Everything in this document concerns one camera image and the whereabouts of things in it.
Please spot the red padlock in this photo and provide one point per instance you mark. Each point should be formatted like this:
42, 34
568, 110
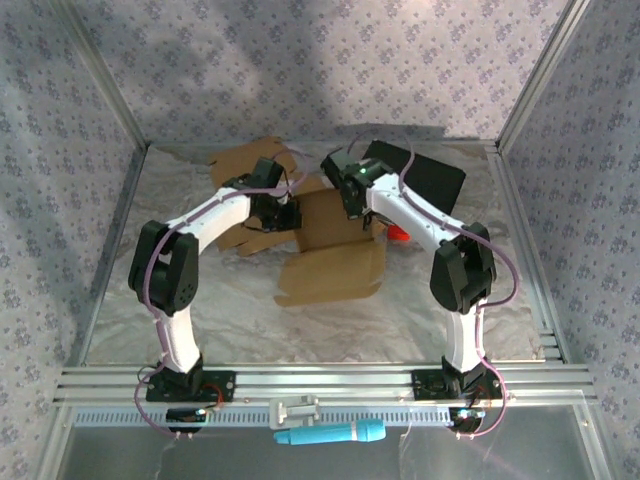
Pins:
397, 233

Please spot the grey plastic clamp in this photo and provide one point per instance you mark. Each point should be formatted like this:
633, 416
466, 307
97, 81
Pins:
295, 410

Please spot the cardboard sheet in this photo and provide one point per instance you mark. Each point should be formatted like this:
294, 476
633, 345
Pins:
235, 160

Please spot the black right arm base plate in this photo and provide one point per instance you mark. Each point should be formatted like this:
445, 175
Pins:
425, 389

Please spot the black case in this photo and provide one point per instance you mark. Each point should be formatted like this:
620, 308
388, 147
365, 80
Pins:
435, 180

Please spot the grey metal sheet panel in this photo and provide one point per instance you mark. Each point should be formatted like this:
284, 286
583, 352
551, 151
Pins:
225, 460

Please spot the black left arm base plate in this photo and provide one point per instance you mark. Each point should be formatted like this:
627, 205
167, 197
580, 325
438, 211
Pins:
222, 387

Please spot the brown cardboard box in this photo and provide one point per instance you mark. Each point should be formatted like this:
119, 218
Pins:
330, 270

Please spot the aluminium frame post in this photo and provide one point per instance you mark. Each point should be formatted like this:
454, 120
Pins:
127, 116
539, 75

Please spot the aluminium frame cross rail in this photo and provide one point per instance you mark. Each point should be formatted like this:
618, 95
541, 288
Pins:
325, 382

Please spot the small black circuit board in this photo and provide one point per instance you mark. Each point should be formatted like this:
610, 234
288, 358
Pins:
182, 415
467, 422

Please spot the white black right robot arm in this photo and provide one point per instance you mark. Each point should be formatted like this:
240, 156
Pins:
465, 335

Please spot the light blue marker pen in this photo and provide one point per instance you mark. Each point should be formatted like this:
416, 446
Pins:
325, 434

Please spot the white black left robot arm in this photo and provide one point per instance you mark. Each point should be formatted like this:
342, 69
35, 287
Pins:
180, 335

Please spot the aluminium frame side rail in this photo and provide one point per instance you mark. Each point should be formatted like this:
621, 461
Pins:
511, 200
109, 250

